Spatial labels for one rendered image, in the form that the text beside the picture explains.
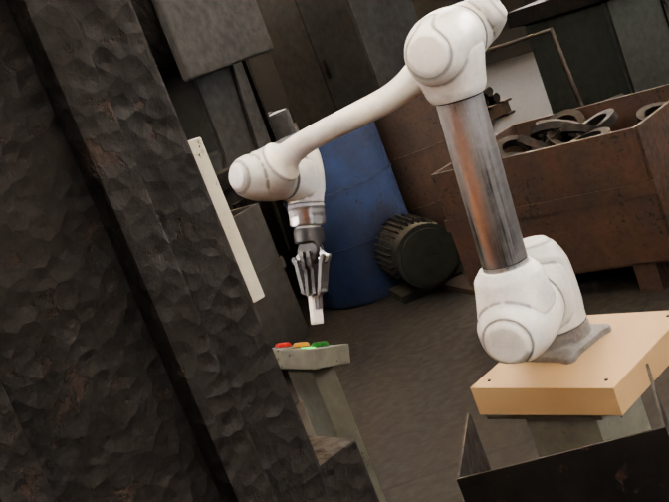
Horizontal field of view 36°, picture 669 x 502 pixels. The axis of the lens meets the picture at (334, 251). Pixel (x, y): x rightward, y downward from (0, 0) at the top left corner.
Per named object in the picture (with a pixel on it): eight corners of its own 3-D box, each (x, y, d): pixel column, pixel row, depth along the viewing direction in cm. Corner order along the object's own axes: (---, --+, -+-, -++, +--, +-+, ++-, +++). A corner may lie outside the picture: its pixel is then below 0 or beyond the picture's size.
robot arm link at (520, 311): (574, 332, 228) (553, 376, 210) (506, 341, 236) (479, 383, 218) (485, -7, 210) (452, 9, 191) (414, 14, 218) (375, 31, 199)
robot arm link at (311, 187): (303, 206, 258) (268, 206, 248) (297, 145, 259) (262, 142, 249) (335, 200, 252) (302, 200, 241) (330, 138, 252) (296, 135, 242)
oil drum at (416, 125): (454, 262, 523) (394, 98, 506) (375, 270, 569) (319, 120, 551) (519, 218, 560) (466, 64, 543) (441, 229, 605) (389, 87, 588)
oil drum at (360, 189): (377, 308, 493) (311, 135, 476) (301, 313, 538) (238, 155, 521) (452, 259, 530) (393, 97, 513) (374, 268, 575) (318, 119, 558)
